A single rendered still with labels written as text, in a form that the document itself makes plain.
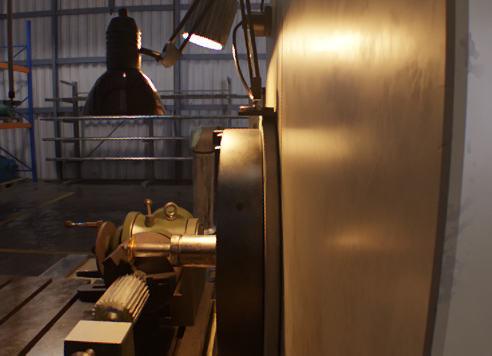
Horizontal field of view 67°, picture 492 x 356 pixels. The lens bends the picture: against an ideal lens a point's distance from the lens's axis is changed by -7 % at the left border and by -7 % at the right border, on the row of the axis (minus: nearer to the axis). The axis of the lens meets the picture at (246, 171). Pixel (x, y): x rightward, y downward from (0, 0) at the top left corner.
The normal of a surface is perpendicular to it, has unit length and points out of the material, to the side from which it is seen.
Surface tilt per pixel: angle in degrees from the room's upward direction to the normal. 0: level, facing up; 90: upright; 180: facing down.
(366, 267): 90
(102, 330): 0
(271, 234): 66
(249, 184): 47
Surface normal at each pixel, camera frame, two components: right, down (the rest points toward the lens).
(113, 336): 0.00, -0.99
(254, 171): 0.00, -0.68
